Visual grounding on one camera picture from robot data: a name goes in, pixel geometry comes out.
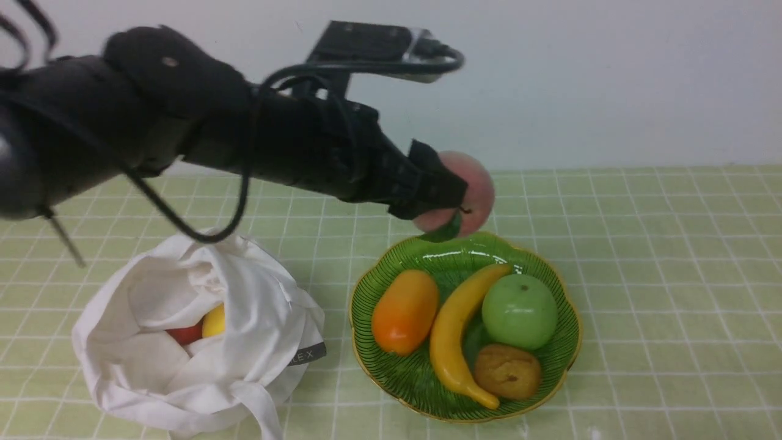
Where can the green apple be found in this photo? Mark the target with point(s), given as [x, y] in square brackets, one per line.
[519, 310]

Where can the orange mango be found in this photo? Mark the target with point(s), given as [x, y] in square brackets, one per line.
[405, 313]

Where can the yellow banana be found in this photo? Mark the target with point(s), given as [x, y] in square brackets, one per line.
[449, 327]

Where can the red fruit in bag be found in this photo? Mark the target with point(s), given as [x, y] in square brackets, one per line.
[185, 336]

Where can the pink peach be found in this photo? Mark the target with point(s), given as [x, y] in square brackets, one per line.
[478, 201]

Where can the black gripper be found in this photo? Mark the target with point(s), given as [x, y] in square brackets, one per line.
[308, 144]

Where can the white cloth bag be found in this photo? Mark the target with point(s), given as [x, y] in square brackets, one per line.
[135, 371]

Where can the brown wrinkled fruit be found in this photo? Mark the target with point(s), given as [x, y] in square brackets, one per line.
[507, 372]

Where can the yellow lemon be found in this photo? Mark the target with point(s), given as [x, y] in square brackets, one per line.
[214, 322]

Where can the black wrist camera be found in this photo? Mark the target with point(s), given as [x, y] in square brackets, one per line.
[408, 53]

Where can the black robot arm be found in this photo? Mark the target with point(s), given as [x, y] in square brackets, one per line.
[154, 97]

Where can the green leaf-shaped plate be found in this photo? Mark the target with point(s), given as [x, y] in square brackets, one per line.
[411, 380]

